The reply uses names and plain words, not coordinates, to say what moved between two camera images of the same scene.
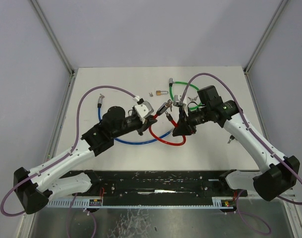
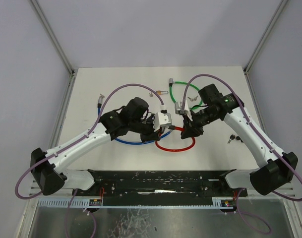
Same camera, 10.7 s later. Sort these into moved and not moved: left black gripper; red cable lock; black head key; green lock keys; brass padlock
Moved: red cable lock; left black gripper
Not moved: green lock keys; brass padlock; black head key
